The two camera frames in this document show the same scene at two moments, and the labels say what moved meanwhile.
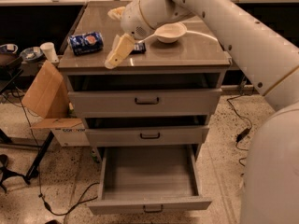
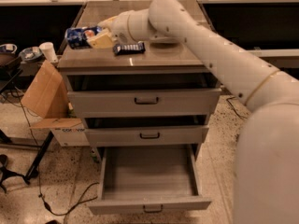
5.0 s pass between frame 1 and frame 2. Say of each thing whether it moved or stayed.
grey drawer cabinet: stayed
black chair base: stayed
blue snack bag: moved
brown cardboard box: stayed
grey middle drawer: stayed
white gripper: moved
